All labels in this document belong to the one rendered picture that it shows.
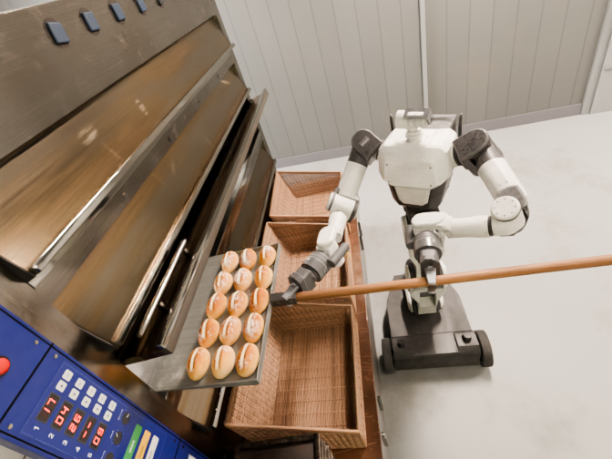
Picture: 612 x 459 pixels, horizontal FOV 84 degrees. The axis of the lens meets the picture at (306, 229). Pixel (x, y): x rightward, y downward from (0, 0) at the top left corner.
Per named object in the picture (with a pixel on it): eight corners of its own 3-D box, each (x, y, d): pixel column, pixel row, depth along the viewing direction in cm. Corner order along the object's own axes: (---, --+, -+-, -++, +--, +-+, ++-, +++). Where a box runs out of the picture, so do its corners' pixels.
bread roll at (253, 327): (248, 319, 112) (241, 309, 108) (267, 316, 110) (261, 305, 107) (243, 346, 104) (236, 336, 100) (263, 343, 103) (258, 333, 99)
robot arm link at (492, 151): (486, 183, 120) (470, 156, 128) (512, 168, 115) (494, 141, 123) (474, 169, 113) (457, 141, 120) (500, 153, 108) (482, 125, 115)
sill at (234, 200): (154, 406, 101) (147, 401, 98) (253, 137, 237) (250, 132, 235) (172, 404, 100) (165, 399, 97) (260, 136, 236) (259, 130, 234)
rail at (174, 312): (166, 348, 80) (159, 350, 80) (267, 90, 215) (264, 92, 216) (160, 344, 78) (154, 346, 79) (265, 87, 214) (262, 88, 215)
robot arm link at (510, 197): (544, 223, 104) (509, 170, 116) (539, 205, 94) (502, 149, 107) (504, 239, 109) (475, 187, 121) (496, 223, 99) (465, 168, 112)
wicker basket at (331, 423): (248, 453, 137) (219, 427, 120) (267, 331, 180) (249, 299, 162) (369, 450, 127) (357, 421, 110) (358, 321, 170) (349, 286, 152)
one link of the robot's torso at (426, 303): (405, 297, 215) (402, 259, 178) (439, 293, 211) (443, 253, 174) (410, 321, 206) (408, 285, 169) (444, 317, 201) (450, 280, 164)
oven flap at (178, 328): (173, 353, 81) (114, 369, 88) (269, 94, 217) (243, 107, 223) (166, 348, 80) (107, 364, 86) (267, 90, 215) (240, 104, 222)
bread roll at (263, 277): (258, 272, 127) (252, 262, 124) (274, 269, 126) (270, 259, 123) (255, 292, 119) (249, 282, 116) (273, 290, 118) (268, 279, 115)
